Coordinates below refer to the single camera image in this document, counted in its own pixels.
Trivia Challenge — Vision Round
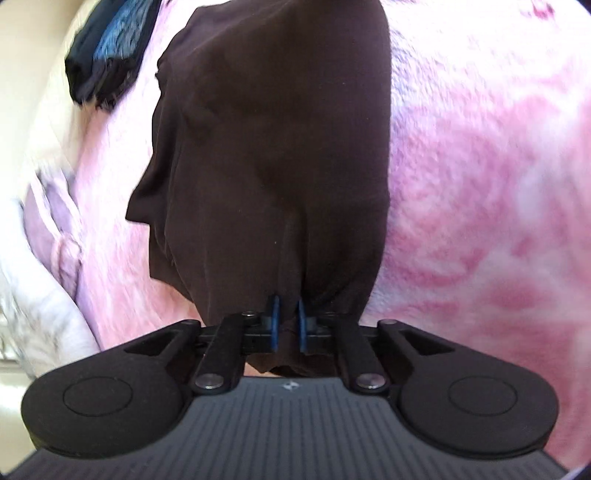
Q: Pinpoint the pink fluffy blanket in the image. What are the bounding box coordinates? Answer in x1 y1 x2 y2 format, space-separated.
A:
60 0 591 472

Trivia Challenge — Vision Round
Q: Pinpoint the dark brown garment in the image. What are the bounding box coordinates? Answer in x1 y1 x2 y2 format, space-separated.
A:
126 0 393 379

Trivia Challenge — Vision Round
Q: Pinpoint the light grey duvet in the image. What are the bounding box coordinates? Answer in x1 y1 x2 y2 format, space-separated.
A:
0 198 100 379

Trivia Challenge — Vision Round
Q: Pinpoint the dark navy clothes blue print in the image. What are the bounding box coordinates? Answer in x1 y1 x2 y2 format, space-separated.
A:
65 0 162 112

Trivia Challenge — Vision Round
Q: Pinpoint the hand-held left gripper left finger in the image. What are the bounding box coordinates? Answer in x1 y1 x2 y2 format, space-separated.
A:
122 294 282 396

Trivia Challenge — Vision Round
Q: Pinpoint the cream bed sheet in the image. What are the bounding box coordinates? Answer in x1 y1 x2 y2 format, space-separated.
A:
0 0 100 204

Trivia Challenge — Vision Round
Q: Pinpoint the lilac pillow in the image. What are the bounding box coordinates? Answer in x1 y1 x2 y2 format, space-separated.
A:
21 168 86 301

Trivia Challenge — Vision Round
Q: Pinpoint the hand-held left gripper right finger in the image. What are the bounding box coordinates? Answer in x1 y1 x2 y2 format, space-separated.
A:
297 298 458 396

